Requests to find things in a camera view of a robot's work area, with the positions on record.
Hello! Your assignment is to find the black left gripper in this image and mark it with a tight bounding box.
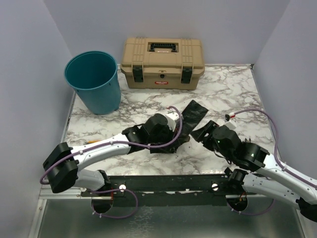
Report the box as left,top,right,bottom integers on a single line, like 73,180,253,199
148,122,180,151

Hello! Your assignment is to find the black plastic trash bag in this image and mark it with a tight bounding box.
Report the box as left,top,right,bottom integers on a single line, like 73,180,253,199
146,100,215,154

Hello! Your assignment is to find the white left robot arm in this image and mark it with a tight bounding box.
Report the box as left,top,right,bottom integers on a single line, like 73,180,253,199
42,112,182,196

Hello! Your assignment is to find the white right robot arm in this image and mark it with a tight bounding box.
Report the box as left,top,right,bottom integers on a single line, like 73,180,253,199
195,120,317,222

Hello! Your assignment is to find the teal plastic trash bin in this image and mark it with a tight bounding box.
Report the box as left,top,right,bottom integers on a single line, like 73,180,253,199
64,51,121,115

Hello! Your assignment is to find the yellow black utility knife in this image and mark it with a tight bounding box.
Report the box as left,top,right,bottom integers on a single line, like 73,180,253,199
85,140,100,144

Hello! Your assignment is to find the tan plastic toolbox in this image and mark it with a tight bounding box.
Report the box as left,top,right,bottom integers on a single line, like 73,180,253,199
120,37,205,90

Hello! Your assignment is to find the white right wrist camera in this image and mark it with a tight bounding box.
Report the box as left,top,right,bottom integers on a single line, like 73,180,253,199
224,113,236,130

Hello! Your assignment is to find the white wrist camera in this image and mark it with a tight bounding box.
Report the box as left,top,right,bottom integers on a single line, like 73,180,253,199
165,111,180,131
224,113,236,130

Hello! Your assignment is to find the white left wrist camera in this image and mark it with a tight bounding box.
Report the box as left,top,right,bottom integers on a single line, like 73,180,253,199
165,111,180,131

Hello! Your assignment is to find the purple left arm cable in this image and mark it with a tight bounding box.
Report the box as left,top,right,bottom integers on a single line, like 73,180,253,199
40,106,184,184

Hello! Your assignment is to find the black front mounting rail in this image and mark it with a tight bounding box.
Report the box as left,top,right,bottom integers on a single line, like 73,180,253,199
81,174,244,207

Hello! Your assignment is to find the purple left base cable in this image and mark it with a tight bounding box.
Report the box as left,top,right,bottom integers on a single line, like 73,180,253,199
91,187,139,219

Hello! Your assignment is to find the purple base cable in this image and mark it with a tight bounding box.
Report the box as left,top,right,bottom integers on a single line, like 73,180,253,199
91,187,139,219
229,198,276,216

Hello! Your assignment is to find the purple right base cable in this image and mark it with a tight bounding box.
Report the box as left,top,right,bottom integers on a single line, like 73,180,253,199
229,198,276,216

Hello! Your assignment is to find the aluminium extrusion frame rail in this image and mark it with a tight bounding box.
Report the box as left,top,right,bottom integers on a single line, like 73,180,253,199
27,92,76,238

